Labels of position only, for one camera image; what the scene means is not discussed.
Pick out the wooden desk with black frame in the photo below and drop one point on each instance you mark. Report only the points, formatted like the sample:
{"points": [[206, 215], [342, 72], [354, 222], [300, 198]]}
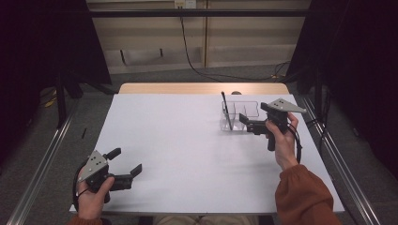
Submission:
{"points": [[200, 13]]}

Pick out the round brown table plug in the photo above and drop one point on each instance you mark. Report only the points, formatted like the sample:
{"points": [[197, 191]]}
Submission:
{"points": [[236, 92]]}

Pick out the small black stick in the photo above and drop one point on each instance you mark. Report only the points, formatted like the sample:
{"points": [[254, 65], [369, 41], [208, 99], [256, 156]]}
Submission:
{"points": [[84, 133]]}

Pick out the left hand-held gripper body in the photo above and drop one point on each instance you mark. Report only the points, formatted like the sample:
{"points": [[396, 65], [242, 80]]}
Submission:
{"points": [[94, 165]]}

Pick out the short black bracket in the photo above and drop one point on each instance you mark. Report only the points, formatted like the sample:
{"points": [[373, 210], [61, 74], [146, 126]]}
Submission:
{"points": [[123, 57]]}

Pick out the black metal stand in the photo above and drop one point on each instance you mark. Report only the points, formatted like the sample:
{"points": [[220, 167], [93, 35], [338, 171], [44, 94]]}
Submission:
{"points": [[61, 103], [318, 78]]}

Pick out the person's left hand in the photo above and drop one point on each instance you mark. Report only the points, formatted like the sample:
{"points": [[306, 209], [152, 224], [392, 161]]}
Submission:
{"points": [[92, 204]]}

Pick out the clear plastic organizer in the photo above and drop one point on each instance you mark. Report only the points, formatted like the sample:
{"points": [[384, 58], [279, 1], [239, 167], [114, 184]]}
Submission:
{"points": [[237, 125]]}

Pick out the person's right hand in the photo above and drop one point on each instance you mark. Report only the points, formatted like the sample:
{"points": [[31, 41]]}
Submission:
{"points": [[285, 146]]}

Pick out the silver metal floor rail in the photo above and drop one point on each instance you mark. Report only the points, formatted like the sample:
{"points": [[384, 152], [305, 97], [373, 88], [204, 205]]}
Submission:
{"points": [[350, 187], [40, 162]]}

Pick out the white power socket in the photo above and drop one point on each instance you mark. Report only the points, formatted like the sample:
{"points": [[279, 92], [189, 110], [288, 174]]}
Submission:
{"points": [[185, 3]]}

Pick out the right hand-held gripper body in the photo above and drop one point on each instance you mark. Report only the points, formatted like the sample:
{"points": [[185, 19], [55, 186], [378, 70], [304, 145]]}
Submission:
{"points": [[281, 108]]}

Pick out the black makeup brush silver ferrule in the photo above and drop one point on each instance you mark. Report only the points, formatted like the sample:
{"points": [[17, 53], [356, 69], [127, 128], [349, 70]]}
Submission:
{"points": [[228, 114]]}

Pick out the white table cover sheet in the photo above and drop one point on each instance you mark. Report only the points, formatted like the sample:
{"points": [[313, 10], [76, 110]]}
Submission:
{"points": [[187, 150]]}

